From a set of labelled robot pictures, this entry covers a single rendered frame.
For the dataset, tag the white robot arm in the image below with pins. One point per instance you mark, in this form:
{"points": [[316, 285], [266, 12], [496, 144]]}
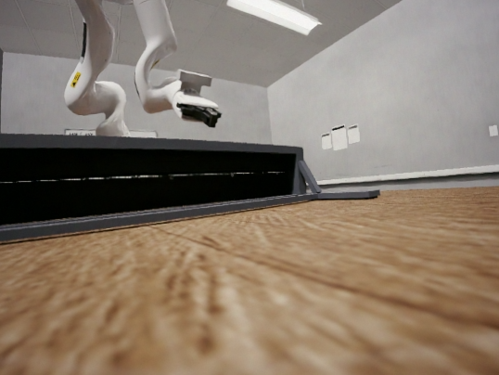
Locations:
{"points": [[85, 96]]}

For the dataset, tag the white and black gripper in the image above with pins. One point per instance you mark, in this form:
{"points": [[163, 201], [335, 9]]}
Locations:
{"points": [[195, 105]]}

